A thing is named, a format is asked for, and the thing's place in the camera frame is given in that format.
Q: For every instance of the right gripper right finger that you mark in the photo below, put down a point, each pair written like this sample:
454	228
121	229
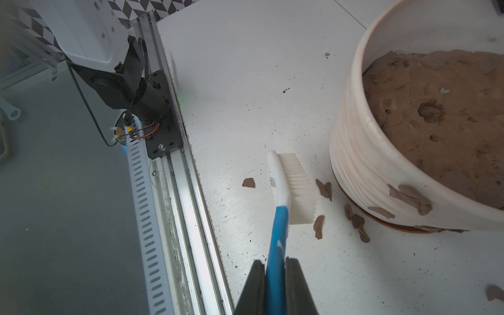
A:
299	300

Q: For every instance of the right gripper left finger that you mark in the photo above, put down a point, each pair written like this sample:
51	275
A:
252	299

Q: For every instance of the blue white scrub brush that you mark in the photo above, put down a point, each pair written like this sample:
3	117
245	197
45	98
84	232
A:
295	203

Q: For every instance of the white ceramic pot with mud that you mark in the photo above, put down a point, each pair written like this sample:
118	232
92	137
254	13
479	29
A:
418	140

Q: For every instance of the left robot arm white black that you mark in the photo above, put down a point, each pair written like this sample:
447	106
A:
98	45

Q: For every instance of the mud clump on table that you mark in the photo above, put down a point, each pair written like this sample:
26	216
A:
325	189
318	227
249	183
357	221
494	292

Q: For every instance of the aluminium front rail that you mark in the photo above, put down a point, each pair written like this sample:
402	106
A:
183	271

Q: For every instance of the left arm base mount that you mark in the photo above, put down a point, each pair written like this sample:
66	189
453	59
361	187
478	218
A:
152	120

